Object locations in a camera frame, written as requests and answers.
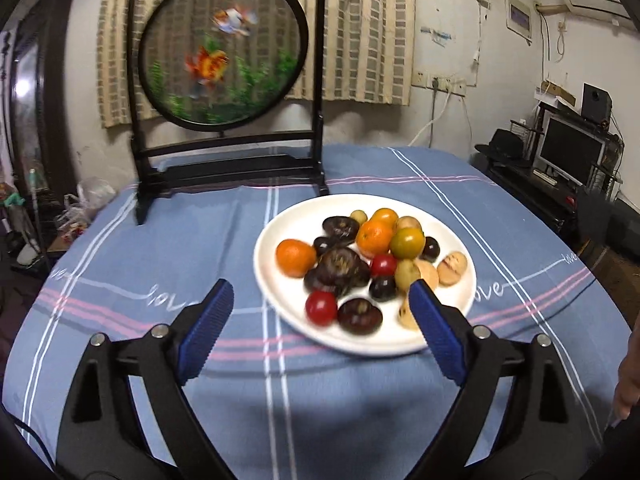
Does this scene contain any pale round fruit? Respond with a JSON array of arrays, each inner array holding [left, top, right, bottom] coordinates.
[[414, 259, 439, 290], [395, 216, 422, 230], [398, 297, 419, 330]]

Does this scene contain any tan speckled round fruit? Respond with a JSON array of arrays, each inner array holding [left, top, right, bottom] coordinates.
[[437, 252, 468, 286]]

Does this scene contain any black cable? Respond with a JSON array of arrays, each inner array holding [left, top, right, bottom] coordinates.
[[0, 404, 57, 470]]

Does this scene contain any small yellow green fruit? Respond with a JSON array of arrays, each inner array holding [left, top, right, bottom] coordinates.
[[394, 259, 421, 292]]

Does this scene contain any orange tangerine front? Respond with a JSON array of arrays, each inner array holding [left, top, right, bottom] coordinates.
[[371, 208, 398, 229]]

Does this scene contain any small orange tangerine back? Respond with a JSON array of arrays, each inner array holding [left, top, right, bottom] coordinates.
[[276, 238, 317, 278]]

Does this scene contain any goldfish round screen ornament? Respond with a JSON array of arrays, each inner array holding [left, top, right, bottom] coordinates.
[[125, 0, 329, 223]]

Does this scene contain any computer monitor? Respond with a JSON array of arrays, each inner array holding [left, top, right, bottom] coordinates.
[[536, 113, 605, 185]]

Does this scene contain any red cherry tomato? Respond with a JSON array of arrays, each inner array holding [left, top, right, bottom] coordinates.
[[370, 254, 398, 278], [305, 290, 337, 327]]

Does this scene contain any blue striped tablecloth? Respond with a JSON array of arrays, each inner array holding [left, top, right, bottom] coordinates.
[[1, 145, 630, 479]]

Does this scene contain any dark purple plum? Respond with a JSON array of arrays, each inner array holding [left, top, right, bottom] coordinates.
[[336, 298, 383, 336]]

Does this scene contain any dark brown mangosteen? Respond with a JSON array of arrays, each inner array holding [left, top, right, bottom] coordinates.
[[317, 247, 371, 289]]

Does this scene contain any white oval plate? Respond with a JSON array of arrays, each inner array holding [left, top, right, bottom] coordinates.
[[254, 194, 477, 356]]

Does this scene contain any dark wooden cabinet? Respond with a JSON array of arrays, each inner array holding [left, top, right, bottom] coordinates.
[[9, 0, 77, 200]]

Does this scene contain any beige checked curtain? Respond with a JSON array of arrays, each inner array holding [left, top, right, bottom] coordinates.
[[96, 0, 416, 128]]

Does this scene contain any yellow green citrus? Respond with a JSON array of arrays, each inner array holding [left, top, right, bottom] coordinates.
[[390, 228, 425, 260]]

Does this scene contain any pale round fruit back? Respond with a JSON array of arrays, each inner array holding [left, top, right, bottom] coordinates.
[[395, 216, 422, 230]]

